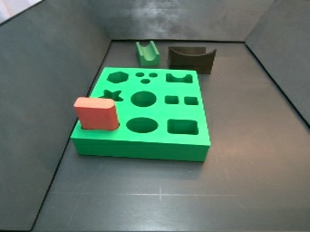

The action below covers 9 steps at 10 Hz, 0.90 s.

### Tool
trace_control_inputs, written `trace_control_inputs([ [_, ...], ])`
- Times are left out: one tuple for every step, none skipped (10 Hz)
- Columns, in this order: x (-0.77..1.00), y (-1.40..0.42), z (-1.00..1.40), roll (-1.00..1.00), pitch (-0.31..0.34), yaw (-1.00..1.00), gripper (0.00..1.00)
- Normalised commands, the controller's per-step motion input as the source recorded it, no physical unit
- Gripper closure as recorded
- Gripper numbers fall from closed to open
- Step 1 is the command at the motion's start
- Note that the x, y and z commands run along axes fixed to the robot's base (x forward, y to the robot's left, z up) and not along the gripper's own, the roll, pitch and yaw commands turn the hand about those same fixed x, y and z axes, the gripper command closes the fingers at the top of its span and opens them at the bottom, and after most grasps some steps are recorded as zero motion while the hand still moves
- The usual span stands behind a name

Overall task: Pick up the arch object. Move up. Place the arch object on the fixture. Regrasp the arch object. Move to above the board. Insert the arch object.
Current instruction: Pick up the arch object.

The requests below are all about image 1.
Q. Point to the green arch object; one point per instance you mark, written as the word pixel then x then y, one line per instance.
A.
pixel 147 54

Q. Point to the black curved fixture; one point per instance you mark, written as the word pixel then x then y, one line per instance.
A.
pixel 191 58

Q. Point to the green shape sorter block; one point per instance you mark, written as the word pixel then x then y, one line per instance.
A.
pixel 162 118

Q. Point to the red oblong peg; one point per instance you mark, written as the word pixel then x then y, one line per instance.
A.
pixel 96 113

